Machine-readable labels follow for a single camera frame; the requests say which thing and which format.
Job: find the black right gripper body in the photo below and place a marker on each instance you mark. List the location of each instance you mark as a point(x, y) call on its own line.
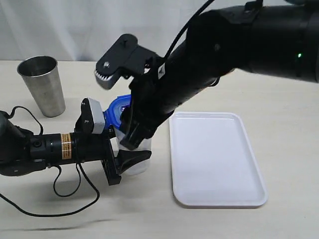
point(144, 114)

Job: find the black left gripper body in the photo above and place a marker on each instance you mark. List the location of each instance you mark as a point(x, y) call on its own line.
point(96, 147)

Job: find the clear plastic measuring container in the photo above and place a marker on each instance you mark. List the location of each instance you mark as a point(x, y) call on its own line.
point(145, 144)

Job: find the blue plastic container lid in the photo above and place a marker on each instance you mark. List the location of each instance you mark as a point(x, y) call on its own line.
point(113, 113)

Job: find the stainless steel cup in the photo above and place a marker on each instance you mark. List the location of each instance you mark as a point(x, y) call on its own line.
point(41, 76)

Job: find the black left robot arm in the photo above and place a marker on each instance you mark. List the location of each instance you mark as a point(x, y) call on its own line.
point(22, 152)

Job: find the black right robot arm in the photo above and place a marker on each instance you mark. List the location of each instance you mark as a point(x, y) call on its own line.
point(281, 41)

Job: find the white rectangular plastic tray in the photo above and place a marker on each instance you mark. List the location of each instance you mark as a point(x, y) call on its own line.
point(212, 162)

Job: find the white backdrop curtain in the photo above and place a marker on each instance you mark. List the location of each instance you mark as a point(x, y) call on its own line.
point(82, 30)

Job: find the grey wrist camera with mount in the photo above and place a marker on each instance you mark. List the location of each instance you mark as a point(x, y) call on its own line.
point(91, 120)

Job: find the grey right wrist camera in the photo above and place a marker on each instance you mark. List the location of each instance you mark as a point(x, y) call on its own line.
point(125, 58)

